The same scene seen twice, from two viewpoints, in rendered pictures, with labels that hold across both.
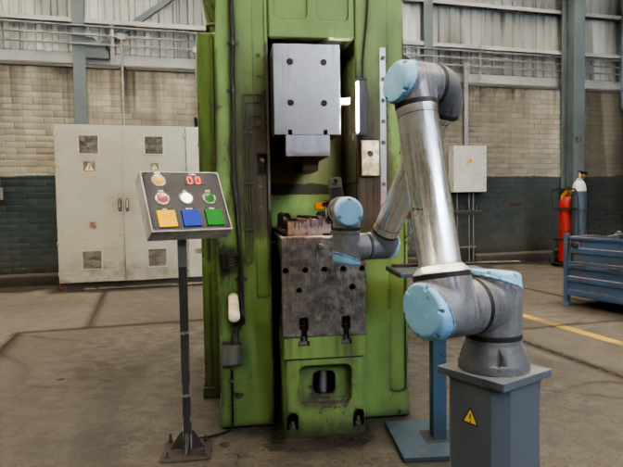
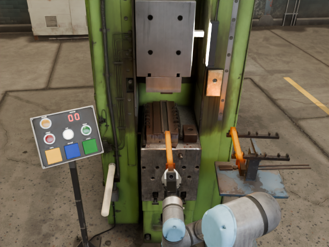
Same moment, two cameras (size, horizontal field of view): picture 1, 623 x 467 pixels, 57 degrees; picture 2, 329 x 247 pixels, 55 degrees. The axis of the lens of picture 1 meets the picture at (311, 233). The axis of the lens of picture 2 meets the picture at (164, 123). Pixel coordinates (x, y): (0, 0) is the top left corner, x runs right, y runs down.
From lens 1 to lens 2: 1.41 m
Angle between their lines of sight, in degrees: 29
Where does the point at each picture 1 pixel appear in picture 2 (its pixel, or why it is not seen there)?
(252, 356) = (125, 193)
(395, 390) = not seen: hidden behind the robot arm
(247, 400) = (123, 213)
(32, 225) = not seen: outside the picture
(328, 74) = (183, 28)
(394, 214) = not seen: hidden behind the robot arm
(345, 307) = (183, 187)
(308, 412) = (156, 233)
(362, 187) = (205, 102)
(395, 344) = (216, 190)
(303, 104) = (161, 53)
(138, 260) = (79, 22)
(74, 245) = (39, 11)
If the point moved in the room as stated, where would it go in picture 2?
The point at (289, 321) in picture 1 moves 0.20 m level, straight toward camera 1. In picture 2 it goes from (146, 193) to (142, 216)
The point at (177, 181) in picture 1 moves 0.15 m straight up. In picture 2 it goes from (60, 120) to (56, 96)
